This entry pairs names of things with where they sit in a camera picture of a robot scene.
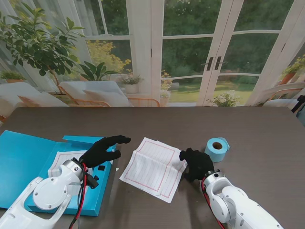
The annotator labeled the blue label roll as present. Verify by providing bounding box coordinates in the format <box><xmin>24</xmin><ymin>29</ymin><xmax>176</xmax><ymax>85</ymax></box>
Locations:
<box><xmin>204</xmin><ymin>137</ymin><xmax>231</xmax><ymax>163</ymax></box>

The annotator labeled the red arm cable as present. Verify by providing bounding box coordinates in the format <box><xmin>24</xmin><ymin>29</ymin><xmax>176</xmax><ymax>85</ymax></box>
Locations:
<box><xmin>201</xmin><ymin>177</ymin><xmax>226</xmax><ymax>229</ymax></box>
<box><xmin>69</xmin><ymin>163</ymin><xmax>89</xmax><ymax>229</ymax></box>

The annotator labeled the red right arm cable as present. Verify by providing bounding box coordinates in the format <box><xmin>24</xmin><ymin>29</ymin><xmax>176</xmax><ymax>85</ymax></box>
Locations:
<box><xmin>201</xmin><ymin>177</ymin><xmax>226</xmax><ymax>229</ymax></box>

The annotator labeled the printed garden window backdrop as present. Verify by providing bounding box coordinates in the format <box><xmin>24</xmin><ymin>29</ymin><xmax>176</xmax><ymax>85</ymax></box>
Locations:
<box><xmin>0</xmin><ymin>0</ymin><xmax>305</xmax><ymax>109</ymax></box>

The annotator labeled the black stand equipment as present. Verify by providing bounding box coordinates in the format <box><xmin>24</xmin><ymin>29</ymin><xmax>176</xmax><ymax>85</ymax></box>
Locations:
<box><xmin>292</xmin><ymin>94</ymin><xmax>305</xmax><ymax>117</ymax></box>

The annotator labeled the blue file box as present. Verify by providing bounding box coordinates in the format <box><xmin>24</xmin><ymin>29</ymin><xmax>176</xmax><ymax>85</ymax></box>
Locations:
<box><xmin>0</xmin><ymin>130</ymin><xmax>117</xmax><ymax>217</ymax></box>

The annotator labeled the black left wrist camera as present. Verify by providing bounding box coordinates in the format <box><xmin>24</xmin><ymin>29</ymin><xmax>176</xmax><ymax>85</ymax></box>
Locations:
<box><xmin>85</xmin><ymin>173</ymin><xmax>100</xmax><ymax>189</ymax></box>

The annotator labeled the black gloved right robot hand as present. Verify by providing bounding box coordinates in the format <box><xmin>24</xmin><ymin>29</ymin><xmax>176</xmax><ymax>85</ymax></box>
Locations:
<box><xmin>179</xmin><ymin>147</ymin><xmax>215</xmax><ymax>183</ymax></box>

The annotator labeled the red left arm cable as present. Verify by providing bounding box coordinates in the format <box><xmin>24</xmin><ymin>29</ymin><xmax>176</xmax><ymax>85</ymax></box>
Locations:
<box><xmin>69</xmin><ymin>163</ymin><xmax>89</xmax><ymax>229</ymax></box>

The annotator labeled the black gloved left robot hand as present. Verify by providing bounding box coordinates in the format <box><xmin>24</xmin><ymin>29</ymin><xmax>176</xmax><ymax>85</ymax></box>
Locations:
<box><xmin>79</xmin><ymin>135</ymin><xmax>132</xmax><ymax>170</ymax></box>

